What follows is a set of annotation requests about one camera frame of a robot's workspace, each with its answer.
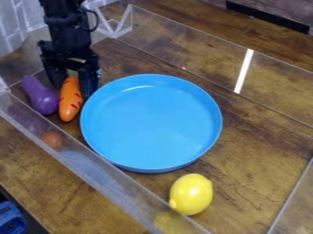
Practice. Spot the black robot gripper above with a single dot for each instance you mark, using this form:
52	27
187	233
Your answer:
67	51

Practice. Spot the white tiled curtain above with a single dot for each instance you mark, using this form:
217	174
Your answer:
23	15

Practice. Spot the blue plastic object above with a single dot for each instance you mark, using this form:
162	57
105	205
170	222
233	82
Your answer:
12	220

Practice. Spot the orange toy carrot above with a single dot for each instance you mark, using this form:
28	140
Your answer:
71	99

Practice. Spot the yellow toy lemon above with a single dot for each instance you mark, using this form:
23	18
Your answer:
190	194

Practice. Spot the purple toy eggplant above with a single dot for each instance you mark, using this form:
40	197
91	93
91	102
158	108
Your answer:
43	98

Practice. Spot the blue round plate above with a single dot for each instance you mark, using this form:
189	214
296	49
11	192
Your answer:
151	123

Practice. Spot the clear acrylic barrier wall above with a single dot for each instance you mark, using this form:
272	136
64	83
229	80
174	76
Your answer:
254	66

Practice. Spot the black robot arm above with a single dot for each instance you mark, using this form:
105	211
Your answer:
66	8

